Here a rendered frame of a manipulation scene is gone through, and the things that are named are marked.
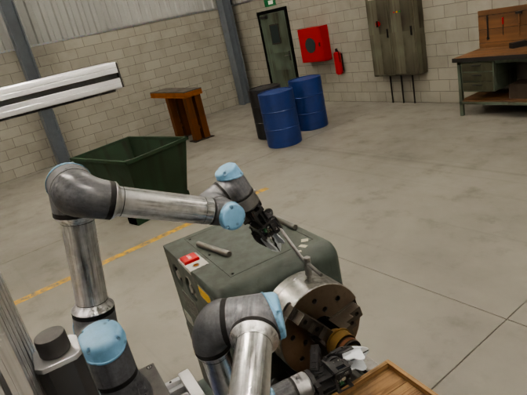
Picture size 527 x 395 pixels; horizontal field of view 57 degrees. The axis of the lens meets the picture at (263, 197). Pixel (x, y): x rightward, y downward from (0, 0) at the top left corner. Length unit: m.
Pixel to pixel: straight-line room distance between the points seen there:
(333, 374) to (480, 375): 1.71
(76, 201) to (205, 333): 0.44
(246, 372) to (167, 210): 0.45
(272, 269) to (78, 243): 0.66
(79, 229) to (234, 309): 0.46
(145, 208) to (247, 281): 0.54
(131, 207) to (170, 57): 11.05
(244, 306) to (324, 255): 0.62
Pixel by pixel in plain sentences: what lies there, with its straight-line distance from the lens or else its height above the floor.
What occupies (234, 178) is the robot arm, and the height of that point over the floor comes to 1.62.
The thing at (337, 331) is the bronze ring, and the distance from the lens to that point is 1.55.
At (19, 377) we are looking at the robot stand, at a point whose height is 1.58.
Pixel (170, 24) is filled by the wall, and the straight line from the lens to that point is 12.30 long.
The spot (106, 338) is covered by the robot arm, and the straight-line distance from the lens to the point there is 1.33.
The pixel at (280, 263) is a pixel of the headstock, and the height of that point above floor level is 1.25.
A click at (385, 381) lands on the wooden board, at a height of 0.89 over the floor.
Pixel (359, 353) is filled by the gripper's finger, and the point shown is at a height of 1.10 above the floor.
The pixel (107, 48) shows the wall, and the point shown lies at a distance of 11.65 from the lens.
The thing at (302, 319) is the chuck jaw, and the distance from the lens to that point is 1.52.
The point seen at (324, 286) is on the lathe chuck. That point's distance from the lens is 1.57.
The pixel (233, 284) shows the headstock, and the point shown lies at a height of 1.25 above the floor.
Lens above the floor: 2.05
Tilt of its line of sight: 20 degrees down
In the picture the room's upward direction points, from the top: 13 degrees counter-clockwise
